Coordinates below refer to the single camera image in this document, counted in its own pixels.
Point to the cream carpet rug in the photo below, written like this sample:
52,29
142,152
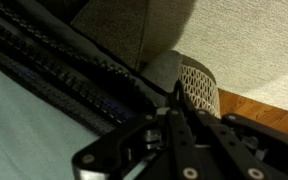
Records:
250,50

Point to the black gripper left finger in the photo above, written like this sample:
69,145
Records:
117,156

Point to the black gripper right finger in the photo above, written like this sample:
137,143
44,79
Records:
244,153

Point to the grey fabric sofa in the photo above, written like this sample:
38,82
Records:
124,30

